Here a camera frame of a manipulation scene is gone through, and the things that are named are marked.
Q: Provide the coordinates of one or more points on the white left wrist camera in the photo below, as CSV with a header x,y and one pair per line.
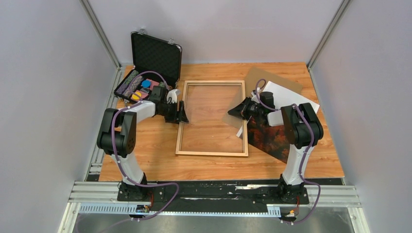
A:
x,y
172,96

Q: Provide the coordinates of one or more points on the aluminium corner post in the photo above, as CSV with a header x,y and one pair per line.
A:
x,y
100,32
328,32

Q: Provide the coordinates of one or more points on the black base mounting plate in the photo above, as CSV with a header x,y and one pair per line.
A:
x,y
238,196

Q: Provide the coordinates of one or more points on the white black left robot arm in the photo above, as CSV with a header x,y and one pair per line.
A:
x,y
117,135

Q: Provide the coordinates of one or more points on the black poker chip case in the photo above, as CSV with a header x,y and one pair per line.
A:
x,y
154,59

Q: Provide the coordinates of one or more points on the clear acrylic sheet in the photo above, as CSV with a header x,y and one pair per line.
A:
x,y
212,119

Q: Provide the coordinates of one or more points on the brown cardboard backing board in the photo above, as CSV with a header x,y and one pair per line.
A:
x,y
251,79

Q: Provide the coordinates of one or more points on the aluminium right corner post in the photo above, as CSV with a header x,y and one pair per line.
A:
x,y
328,32

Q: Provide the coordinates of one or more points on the autumn forest photo print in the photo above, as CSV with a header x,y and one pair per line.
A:
x,y
267,133

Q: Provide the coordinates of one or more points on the aluminium rail frame front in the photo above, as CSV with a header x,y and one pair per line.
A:
x,y
101,198

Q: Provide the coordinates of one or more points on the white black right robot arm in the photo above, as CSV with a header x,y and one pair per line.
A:
x,y
302,129

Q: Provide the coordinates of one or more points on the yellow round chip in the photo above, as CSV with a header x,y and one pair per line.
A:
x,y
136,96

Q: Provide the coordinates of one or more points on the aluminium left corner post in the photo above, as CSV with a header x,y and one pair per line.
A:
x,y
100,32

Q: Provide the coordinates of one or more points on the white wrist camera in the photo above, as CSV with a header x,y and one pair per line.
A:
x,y
172,96
254,96

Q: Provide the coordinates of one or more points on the light wooden picture frame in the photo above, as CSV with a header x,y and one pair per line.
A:
x,y
212,151

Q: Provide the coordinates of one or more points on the blue round chip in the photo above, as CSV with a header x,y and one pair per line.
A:
x,y
146,84

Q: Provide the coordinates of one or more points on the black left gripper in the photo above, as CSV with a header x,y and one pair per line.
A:
x,y
182,116

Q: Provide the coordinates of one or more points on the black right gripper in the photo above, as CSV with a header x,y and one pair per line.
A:
x,y
240,110

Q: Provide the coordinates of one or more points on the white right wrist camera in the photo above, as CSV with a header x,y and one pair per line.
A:
x,y
254,96

